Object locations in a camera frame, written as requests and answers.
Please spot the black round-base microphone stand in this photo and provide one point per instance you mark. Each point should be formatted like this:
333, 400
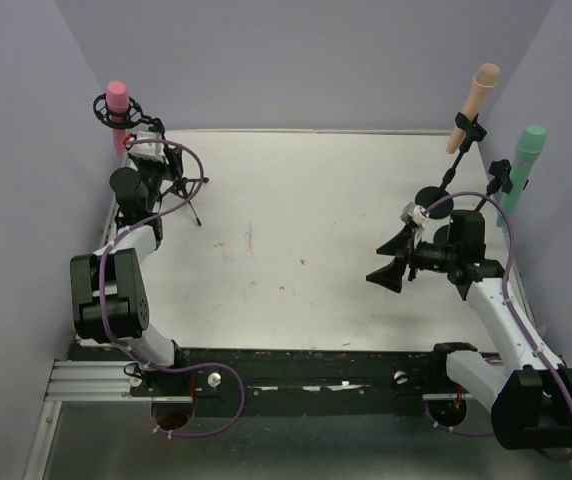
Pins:
474, 132

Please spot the aluminium frame rail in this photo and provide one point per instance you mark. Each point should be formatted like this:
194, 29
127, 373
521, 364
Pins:
99, 381

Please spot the black clip round-base stand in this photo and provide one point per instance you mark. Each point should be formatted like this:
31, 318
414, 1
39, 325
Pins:
508, 179

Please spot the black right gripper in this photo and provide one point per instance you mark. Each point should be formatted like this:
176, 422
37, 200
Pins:
412, 256

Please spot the pink microphone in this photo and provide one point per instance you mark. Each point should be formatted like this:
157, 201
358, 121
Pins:
117, 101

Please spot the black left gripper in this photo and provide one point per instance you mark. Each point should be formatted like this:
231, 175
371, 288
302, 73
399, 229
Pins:
164, 163

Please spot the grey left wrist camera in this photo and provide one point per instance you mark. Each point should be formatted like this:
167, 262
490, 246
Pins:
144, 145

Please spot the peach microphone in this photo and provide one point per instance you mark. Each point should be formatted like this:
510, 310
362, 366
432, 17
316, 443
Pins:
484, 81

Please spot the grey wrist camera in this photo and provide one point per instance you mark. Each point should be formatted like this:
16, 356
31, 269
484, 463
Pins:
413, 217
144, 145

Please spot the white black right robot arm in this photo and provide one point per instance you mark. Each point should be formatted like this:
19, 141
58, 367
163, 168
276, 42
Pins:
530, 398

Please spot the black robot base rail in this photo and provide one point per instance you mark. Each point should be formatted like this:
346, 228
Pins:
285, 383

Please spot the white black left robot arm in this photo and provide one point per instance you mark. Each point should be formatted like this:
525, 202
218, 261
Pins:
109, 301

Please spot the black tripod shock-mount stand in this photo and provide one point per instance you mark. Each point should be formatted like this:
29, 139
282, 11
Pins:
129, 189

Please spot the mint green microphone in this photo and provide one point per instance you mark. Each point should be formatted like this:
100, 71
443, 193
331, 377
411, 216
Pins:
528, 149

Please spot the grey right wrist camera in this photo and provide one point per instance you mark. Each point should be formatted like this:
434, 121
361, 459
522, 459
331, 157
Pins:
413, 217

